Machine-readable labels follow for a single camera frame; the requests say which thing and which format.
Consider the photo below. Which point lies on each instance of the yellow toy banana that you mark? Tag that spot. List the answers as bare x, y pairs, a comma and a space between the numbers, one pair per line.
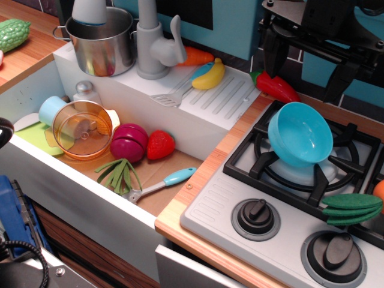
212, 77

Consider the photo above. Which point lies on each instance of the red toy chili pepper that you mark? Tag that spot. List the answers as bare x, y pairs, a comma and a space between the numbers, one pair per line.
275, 87

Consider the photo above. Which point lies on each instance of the white burner cap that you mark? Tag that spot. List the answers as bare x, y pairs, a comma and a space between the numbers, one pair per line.
303, 175

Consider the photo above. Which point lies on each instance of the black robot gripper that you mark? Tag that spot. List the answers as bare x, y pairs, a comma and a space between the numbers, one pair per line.
327, 29

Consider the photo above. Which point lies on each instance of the white blue bottle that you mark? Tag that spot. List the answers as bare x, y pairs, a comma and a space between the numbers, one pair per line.
90, 12

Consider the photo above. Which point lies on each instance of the white toy sink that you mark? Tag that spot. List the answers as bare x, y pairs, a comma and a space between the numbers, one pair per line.
31, 75

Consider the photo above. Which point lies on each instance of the left black stove knob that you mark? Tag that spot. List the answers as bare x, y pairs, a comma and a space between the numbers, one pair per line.
255, 220

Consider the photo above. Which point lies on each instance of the green felt strips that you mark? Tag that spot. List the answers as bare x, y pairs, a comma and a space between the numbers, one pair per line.
117, 175

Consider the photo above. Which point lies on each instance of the red toy strawberry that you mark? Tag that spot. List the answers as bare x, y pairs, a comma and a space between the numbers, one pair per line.
160, 145

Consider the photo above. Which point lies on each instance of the green felt leaves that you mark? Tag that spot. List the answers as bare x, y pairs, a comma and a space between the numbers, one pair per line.
350, 209

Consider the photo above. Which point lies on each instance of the grey toy faucet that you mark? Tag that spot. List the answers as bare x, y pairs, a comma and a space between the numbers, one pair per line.
155, 53

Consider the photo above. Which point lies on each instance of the grey spatula blue handle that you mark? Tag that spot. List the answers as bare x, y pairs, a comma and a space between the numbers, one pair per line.
175, 99

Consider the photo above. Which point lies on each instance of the right black stove knob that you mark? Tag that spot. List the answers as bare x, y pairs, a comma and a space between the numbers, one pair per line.
333, 259

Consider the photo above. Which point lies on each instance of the stainless steel pot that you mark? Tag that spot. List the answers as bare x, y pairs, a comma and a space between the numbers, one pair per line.
105, 50

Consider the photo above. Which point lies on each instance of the grey toy stove top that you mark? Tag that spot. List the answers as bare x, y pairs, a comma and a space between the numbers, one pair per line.
209, 216

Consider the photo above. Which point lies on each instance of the green toy bitter gourd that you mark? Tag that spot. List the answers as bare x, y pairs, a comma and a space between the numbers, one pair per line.
14, 32

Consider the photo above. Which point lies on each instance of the black stove grate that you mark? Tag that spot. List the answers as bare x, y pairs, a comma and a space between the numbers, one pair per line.
255, 164

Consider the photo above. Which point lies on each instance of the grey peeler blue handle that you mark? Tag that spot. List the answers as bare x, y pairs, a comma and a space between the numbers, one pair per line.
177, 177

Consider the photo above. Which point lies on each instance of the light green cutting board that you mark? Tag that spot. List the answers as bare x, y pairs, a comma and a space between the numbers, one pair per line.
35, 135

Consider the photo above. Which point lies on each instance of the light blue plastic cup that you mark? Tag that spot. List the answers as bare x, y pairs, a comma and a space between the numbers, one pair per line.
49, 109

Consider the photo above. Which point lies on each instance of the orange toy carrot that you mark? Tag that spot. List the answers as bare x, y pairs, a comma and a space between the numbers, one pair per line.
196, 57

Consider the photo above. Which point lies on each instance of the purple toy plum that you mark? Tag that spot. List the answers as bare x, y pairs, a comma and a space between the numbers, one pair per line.
129, 142

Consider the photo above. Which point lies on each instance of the blue plastic bowl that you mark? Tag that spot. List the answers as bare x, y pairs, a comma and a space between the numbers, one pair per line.
299, 135

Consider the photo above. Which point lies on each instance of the orange toy fruit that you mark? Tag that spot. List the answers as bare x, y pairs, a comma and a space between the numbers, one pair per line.
378, 190

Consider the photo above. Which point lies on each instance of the white toy knife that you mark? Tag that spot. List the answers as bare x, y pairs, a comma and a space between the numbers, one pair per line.
26, 121

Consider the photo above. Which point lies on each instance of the orange transparent plastic bowl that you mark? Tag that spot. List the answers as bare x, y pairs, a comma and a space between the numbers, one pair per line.
84, 129

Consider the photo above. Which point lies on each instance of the black stove knob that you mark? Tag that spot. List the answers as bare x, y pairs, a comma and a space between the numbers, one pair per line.
255, 220
333, 259

